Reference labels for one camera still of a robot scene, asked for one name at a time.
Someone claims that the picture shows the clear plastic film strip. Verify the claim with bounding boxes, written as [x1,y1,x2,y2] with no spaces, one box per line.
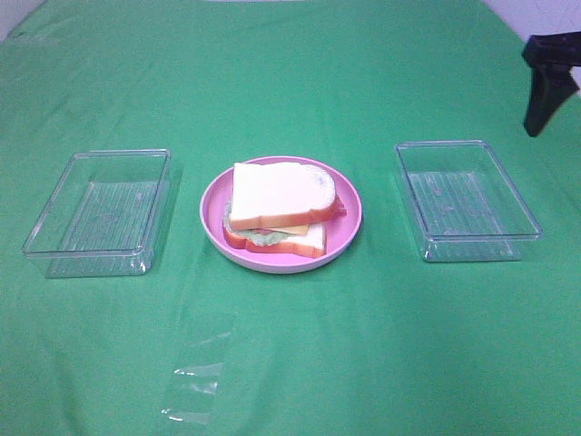
[156,310,236,435]

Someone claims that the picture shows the yellow cheese slice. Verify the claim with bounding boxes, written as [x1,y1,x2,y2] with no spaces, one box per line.
[273,224,310,236]

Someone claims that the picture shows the clear plastic container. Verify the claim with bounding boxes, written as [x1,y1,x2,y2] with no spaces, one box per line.
[23,149,172,278]
[395,140,543,263]

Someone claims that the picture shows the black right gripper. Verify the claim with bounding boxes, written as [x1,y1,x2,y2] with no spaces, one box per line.
[522,32,581,137]

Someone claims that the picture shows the green lettuce leaf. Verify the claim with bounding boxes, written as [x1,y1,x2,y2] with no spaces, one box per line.
[222,202,294,246]

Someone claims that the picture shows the right clear plastic container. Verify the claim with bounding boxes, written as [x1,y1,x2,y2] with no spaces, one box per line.
[395,140,543,263]

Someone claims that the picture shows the green tablecloth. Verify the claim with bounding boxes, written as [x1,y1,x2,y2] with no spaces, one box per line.
[1,1,580,435]

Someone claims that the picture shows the bread slice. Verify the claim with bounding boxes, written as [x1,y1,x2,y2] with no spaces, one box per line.
[223,223,327,258]
[230,162,339,231]

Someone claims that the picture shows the left clear plastic container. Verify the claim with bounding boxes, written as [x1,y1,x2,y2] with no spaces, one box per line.
[23,149,172,278]

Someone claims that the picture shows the bacon strip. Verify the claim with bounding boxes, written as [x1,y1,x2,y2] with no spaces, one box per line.
[331,196,348,219]

